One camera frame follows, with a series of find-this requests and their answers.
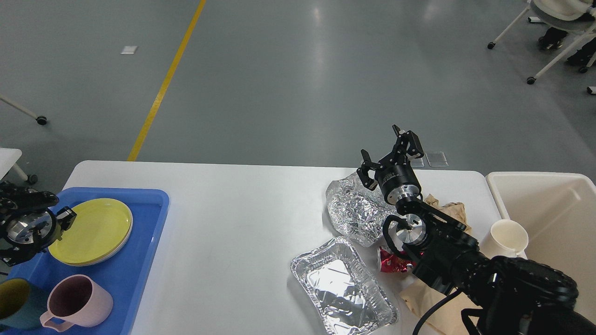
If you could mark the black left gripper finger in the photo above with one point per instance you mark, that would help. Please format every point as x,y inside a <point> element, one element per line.
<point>65,218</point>

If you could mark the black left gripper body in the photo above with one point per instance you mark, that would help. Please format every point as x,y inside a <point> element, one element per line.
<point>21,228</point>

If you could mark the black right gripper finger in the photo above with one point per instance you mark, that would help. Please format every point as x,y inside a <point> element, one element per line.
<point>407,147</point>
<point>364,170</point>

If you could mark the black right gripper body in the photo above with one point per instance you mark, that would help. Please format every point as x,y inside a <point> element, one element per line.
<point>398,182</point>

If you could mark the yellow plastic plate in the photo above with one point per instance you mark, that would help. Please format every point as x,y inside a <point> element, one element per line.
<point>100,230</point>

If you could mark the pink plastic mug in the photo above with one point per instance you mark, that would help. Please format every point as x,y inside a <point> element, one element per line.
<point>76,301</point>

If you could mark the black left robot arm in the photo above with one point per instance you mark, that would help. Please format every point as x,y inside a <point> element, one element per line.
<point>23,200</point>

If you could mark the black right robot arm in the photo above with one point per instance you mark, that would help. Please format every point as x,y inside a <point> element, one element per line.
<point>512,295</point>

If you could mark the crumpled aluminium foil sheet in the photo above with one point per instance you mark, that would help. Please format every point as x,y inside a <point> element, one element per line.
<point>355,211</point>

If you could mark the crumpled brown paper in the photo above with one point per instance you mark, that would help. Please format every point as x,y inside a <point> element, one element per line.
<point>455,210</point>

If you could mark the small white side table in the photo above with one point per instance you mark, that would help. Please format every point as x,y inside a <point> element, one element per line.
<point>8,162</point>

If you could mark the blue yellow cup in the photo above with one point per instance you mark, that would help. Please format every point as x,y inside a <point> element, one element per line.
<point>21,304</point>

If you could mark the crushed red can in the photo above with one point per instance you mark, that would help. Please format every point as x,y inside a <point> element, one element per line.
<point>389,262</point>

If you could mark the blue plastic tray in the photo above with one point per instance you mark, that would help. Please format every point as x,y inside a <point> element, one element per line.
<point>123,275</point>

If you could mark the grey office chair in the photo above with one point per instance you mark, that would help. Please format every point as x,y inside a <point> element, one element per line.
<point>41,120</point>

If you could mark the aluminium foil tray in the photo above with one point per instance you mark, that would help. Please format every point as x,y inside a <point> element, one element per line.
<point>347,296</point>

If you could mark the white paper cup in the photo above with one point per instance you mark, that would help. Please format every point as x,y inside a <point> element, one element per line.
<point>505,238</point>

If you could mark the beige plastic bin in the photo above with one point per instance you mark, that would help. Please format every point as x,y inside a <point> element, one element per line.
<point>558,211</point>

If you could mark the white rolling chair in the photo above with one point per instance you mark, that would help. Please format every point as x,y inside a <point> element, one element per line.
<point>576,17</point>

